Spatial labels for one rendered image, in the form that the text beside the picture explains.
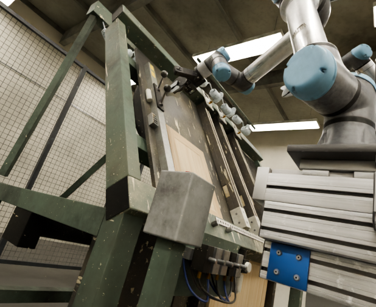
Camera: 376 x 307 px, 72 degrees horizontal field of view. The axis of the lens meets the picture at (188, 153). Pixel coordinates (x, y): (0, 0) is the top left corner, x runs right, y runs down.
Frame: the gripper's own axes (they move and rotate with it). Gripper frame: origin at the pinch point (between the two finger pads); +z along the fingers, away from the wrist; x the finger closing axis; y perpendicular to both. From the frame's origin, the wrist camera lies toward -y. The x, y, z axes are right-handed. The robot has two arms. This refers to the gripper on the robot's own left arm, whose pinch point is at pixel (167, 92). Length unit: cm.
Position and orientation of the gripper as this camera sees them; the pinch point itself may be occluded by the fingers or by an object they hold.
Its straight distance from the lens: 136.0
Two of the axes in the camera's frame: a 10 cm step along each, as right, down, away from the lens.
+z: -7.9, 4.9, 3.8
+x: -1.9, -7.8, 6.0
